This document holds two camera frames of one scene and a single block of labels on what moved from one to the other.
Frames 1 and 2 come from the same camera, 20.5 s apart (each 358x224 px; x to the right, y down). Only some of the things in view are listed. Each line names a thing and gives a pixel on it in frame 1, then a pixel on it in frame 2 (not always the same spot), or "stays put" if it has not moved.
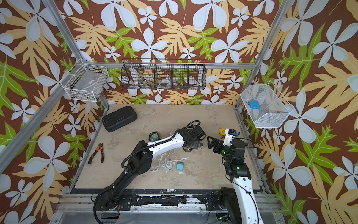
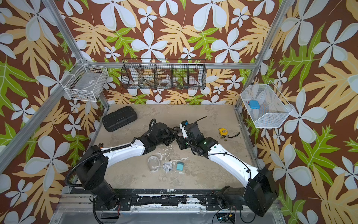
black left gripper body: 196,144 to 169,136
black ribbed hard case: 119,118 stays put
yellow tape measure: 220,130 stays put
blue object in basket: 254,104 stays put
